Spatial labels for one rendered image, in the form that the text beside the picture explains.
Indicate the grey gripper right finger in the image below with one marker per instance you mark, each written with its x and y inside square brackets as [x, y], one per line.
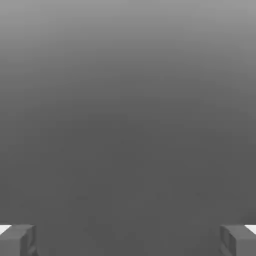
[242, 243]

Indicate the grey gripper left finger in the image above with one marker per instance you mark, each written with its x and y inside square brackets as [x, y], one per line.
[14, 242]

